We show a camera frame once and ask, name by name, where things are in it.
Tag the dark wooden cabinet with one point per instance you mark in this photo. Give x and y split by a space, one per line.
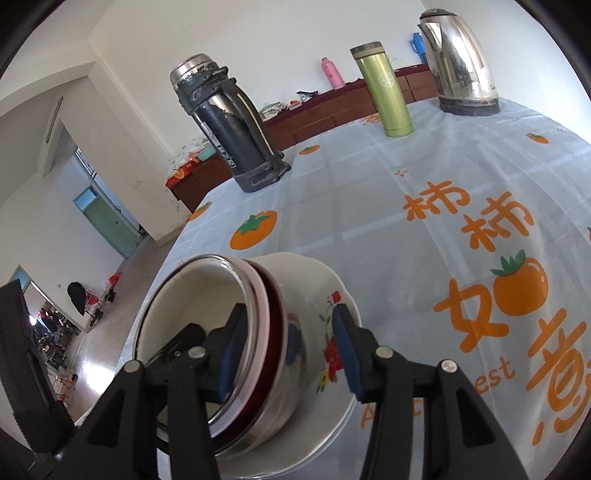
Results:
323 110

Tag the green door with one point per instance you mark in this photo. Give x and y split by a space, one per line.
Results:
113 226

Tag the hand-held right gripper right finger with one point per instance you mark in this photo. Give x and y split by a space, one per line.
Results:
346 350

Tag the stainless steel bowl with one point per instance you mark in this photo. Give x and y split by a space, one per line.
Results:
300 369

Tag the mesh food cover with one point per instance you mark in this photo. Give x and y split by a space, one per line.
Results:
189 150

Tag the green thermos bottle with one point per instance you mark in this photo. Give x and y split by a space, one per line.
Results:
385 92

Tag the teal basin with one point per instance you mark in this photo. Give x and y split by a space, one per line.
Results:
207 154

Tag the red plastic bowl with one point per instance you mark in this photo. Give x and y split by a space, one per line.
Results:
273 327

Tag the black steel thermos flask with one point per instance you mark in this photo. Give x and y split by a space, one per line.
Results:
231 129

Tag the pink thermos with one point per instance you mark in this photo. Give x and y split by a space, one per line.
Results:
332 74

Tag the blue thermos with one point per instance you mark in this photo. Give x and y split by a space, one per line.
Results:
418 46

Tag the stainless steel electric kettle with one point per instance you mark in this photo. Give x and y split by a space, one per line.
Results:
457 64

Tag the black round chair back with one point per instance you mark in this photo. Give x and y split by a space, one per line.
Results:
77 299

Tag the red floral white plate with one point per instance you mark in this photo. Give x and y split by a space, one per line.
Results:
318 429

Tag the orange cardboard box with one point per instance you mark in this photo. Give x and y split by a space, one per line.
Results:
181 174

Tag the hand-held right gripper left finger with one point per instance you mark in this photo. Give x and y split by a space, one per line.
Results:
231 355

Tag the light blue persimmon tablecloth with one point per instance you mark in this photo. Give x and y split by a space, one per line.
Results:
415 161

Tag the fluorescent tube lamp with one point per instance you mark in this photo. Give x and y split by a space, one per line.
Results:
53 122

